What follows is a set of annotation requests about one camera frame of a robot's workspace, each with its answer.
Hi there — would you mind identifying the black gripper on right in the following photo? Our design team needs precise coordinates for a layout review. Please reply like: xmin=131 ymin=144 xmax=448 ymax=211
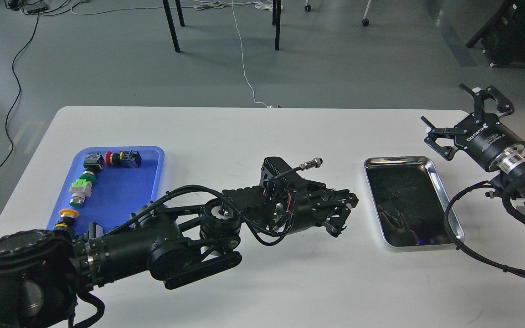
xmin=421 ymin=83 xmax=525 ymax=173

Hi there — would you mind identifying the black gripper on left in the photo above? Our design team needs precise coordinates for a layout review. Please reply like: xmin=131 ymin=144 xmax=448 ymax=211
xmin=258 ymin=157 xmax=359 ymax=237

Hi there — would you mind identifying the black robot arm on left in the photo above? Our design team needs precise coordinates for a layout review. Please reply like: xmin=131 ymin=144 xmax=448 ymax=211
xmin=0 ymin=157 xmax=358 ymax=328

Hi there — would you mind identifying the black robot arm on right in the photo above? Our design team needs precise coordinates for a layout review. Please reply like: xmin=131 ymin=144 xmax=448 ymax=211
xmin=422 ymin=84 xmax=525 ymax=278

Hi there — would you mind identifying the silver metal tray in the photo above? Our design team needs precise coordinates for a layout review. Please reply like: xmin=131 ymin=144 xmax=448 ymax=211
xmin=363 ymin=156 xmax=454 ymax=251

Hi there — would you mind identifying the blue plastic tray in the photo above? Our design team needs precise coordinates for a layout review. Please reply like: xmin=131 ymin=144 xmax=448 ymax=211
xmin=46 ymin=146 xmax=165 ymax=236

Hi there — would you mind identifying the black cabinet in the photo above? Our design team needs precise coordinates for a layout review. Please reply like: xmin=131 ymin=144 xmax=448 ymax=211
xmin=465 ymin=0 xmax=525 ymax=68

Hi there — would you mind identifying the red emergency stop button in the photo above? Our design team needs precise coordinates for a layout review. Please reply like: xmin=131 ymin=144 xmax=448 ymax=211
xmin=104 ymin=151 xmax=142 ymax=169

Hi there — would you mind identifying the black table leg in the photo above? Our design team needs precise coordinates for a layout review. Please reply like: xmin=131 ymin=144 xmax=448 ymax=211
xmin=272 ymin=0 xmax=282 ymax=51
xmin=162 ymin=0 xmax=181 ymax=53

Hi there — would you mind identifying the black square push button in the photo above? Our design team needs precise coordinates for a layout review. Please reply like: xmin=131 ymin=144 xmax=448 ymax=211
xmin=86 ymin=222 xmax=104 ymax=240

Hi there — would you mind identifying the white cable on floor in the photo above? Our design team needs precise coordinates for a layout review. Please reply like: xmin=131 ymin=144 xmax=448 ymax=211
xmin=195 ymin=0 xmax=284 ymax=109

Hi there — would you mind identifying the green selector switch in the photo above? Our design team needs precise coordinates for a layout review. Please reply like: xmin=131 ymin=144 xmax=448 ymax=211
xmin=79 ymin=152 xmax=104 ymax=185

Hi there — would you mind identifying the green push button switch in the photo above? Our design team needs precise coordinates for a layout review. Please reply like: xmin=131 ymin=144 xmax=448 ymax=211
xmin=69 ymin=179 xmax=93 ymax=208

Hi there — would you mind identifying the yellow push button switch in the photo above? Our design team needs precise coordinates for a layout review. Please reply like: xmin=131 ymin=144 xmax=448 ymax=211
xmin=54 ymin=208 xmax=80 ymax=230

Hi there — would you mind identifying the black cable on floor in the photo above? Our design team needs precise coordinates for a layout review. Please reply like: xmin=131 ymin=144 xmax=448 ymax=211
xmin=0 ymin=13 xmax=40 ymax=244

